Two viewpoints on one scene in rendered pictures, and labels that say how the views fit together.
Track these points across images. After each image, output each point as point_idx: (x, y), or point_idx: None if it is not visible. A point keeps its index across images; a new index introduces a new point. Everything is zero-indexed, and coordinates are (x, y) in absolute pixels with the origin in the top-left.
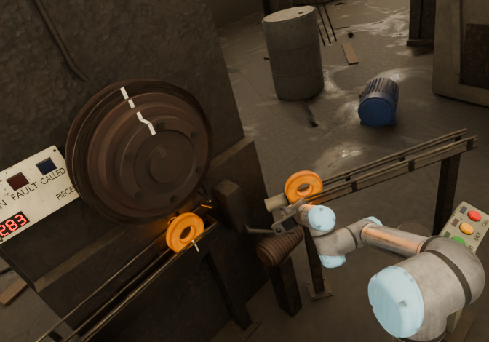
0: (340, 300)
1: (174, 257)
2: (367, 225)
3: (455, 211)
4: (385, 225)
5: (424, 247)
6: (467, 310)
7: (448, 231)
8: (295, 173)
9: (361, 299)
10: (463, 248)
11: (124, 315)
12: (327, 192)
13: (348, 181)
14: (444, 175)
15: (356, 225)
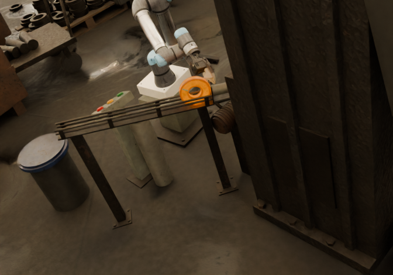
0: (211, 178)
1: None
2: (161, 45)
3: (107, 107)
4: (147, 250)
5: (144, 8)
6: (128, 182)
7: (120, 96)
8: (195, 78)
9: (195, 181)
10: (134, 0)
11: None
12: (178, 99)
13: (159, 99)
14: (88, 148)
15: (166, 51)
